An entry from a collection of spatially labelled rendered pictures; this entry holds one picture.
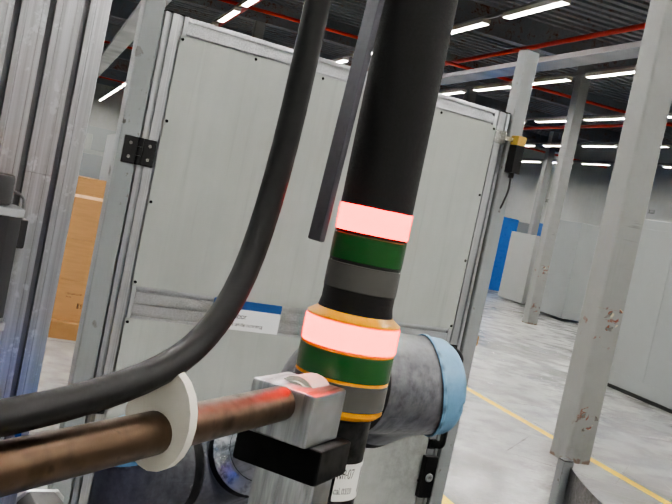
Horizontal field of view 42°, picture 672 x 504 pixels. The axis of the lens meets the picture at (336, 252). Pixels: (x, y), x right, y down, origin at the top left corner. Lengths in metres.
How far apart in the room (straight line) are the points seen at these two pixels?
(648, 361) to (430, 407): 10.72
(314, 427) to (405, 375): 0.61
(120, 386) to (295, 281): 2.15
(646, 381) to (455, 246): 9.12
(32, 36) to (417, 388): 0.72
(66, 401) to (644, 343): 11.57
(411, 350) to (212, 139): 1.37
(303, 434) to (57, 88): 1.01
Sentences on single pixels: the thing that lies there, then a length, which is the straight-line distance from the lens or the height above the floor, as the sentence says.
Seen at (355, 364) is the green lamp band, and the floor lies 1.56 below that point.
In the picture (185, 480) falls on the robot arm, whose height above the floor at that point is 1.20.
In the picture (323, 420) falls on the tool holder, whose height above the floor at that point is 1.53.
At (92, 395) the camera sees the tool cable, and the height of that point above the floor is 1.56.
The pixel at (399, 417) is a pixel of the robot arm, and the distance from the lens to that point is 0.98.
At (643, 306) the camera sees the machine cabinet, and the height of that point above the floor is 1.15.
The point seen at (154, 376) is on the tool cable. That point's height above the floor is 1.56.
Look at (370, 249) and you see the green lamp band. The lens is 0.38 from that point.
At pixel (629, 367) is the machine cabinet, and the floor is 0.35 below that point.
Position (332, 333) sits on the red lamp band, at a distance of 0.38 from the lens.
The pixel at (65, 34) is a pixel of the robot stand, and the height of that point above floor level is 1.78.
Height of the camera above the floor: 1.62
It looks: 3 degrees down
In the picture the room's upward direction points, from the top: 12 degrees clockwise
